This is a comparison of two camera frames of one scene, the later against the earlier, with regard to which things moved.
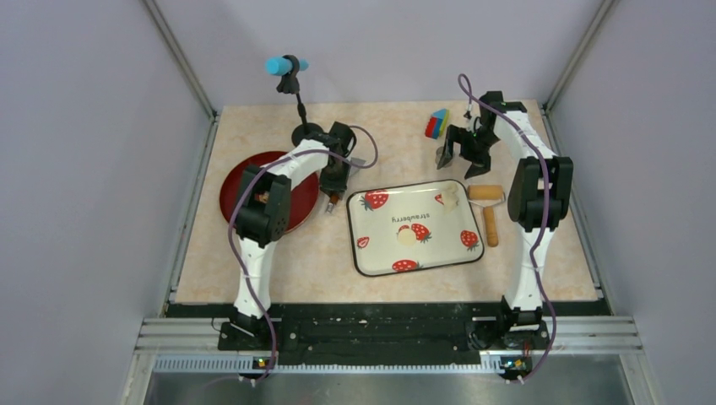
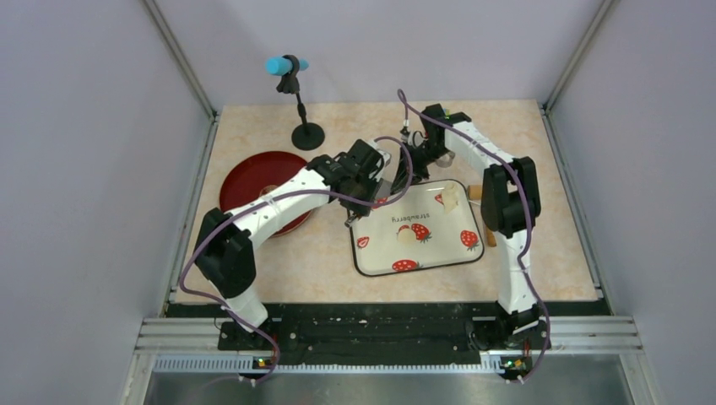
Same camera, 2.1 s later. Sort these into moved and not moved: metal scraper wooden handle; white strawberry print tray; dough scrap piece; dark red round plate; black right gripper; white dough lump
Moved: metal scraper wooden handle; black right gripper
Not moved: dark red round plate; white dough lump; dough scrap piece; white strawberry print tray
